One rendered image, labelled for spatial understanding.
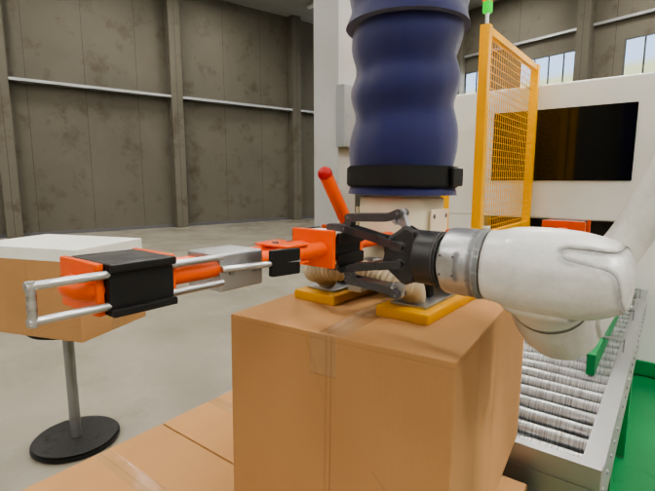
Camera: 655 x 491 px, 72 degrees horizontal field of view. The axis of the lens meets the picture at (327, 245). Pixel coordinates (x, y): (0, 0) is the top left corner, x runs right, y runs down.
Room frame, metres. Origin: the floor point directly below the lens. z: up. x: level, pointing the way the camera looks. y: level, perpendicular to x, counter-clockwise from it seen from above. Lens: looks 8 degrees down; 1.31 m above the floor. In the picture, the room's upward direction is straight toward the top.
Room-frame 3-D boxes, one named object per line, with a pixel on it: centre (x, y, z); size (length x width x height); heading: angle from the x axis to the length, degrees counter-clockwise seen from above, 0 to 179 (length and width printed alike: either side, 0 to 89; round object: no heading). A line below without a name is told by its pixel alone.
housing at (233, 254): (0.56, 0.13, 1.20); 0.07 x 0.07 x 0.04; 53
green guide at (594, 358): (2.27, -1.54, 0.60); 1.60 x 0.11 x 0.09; 143
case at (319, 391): (0.91, -0.15, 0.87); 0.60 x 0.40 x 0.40; 148
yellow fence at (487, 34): (2.89, -1.14, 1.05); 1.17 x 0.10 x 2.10; 143
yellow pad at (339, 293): (0.99, -0.07, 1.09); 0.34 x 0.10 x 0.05; 143
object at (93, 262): (0.46, 0.21, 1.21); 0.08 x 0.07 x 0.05; 143
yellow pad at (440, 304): (0.87, -0.23, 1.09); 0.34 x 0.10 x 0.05; 143
